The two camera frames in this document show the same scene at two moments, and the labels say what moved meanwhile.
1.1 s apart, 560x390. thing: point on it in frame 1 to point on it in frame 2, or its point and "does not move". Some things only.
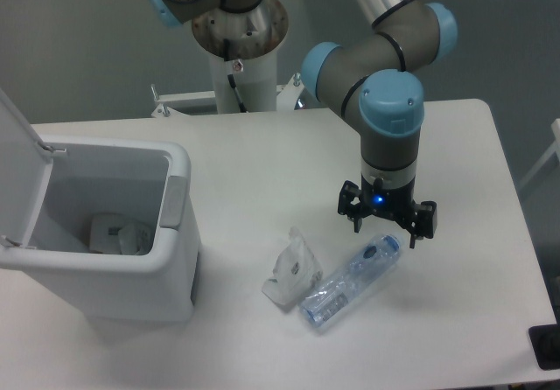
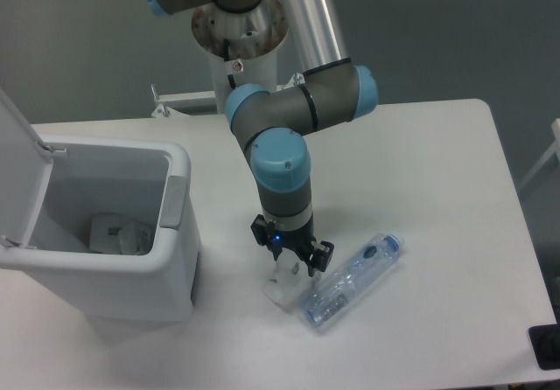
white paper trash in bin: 113,233 does not move
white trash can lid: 25,169 does not move
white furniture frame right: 555,149 does not move
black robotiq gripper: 395,204 to 302,242
